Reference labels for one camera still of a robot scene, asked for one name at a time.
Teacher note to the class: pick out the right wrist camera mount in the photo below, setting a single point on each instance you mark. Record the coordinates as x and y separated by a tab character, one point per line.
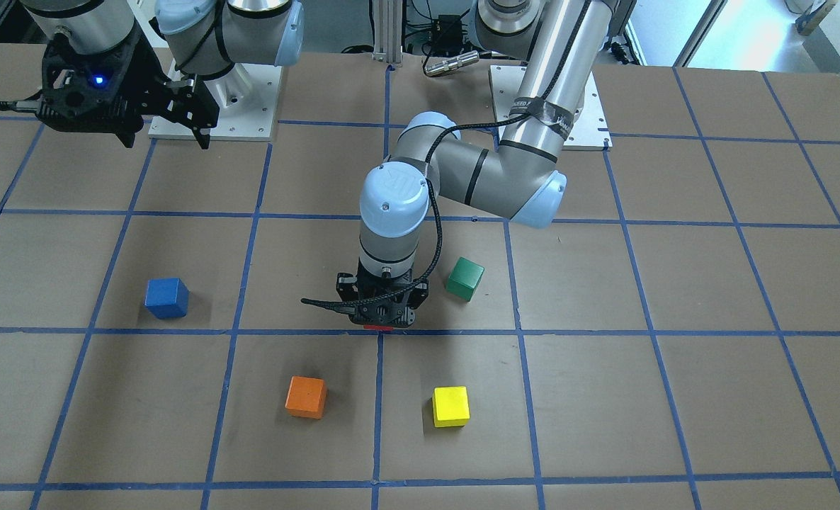
79	93

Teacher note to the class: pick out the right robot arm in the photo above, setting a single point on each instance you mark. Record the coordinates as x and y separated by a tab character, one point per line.
200	69

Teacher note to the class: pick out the silver cylinder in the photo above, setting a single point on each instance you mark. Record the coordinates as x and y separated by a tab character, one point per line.
451	64

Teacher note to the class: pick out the yellow block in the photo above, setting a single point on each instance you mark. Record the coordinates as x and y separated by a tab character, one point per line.
451	406

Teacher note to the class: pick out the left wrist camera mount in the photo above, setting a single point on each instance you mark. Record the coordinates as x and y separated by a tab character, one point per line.
384	312

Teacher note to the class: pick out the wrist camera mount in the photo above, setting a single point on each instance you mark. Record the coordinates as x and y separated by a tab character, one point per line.
384	312
79	93

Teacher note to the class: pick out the green block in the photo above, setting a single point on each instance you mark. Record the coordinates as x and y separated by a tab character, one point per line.
463	280

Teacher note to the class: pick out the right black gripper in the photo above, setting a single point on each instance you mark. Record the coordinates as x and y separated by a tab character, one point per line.
145	76

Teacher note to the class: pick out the orange block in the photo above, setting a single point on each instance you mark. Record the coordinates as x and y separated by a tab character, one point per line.
306	397

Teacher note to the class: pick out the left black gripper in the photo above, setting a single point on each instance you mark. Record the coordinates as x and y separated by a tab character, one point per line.
343	287

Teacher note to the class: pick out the blue block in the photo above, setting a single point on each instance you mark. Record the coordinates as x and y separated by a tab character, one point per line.
166	298

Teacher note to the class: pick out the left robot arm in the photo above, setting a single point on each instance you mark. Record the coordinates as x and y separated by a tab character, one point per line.
558	41

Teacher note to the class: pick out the aluminium frame post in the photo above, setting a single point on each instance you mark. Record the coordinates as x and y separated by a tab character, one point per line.
388	31

